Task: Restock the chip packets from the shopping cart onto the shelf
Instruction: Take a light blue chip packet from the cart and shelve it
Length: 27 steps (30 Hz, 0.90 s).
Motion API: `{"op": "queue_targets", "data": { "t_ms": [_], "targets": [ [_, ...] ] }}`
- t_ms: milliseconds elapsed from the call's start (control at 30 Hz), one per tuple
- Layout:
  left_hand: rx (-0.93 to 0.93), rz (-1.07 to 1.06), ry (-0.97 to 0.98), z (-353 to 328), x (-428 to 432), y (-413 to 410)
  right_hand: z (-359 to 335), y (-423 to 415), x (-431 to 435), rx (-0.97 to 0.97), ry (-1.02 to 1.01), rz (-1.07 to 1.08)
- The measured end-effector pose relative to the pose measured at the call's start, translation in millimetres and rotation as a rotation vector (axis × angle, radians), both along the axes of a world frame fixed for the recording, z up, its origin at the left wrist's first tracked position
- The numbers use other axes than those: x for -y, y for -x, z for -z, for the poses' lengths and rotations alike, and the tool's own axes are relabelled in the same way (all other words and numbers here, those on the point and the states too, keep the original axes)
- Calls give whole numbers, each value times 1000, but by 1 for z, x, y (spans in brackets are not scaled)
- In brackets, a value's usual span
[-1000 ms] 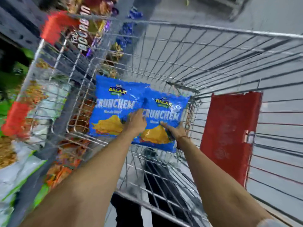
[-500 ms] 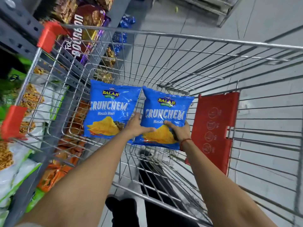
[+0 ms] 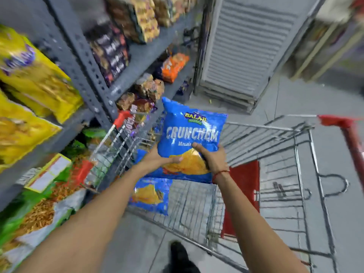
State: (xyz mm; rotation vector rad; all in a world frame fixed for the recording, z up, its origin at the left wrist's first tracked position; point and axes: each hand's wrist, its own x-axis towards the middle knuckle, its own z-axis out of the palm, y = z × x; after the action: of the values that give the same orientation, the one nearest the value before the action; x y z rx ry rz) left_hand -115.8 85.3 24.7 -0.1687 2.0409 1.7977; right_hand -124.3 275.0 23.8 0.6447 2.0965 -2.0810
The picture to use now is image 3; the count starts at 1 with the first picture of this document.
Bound white louvred shutter panel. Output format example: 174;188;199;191
194;0;328;115

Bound person's left forearm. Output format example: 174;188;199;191
16;165;149;273

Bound yellow snack packet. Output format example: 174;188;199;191
0;25;84;124
0;90;63;171

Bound person's right forearm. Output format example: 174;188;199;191
213;171;310;273

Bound grey metal shelf rack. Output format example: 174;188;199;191
0;0;206;212

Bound red cart seat flap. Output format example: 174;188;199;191
221;160;261;239

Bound person's left hand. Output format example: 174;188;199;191
139;143;184;177

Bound blue chips packet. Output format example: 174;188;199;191
129;149;173;216
157;97;228;184

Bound stack of dark purple packets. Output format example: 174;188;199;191
85;22;132;86

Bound metal shopping cart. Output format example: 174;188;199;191
75;110;364;273

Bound yellow white shelf label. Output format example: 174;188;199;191
24;153;72;193

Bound pile of green snack packets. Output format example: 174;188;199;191
0;127;109;273

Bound stack of yellow brown packets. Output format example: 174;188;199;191
105;0;197;45

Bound red wrist thread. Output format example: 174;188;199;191
212;170;230;184

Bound person's black shoe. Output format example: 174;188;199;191
169;241;201;273

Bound stack of orange packets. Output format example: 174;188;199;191
161;53;190;84

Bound background display rack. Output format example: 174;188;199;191
289;0;364;83

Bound person's right hand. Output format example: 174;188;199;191
192;142;230;184

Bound pile of brown snack packets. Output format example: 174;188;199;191
116;73;165;131

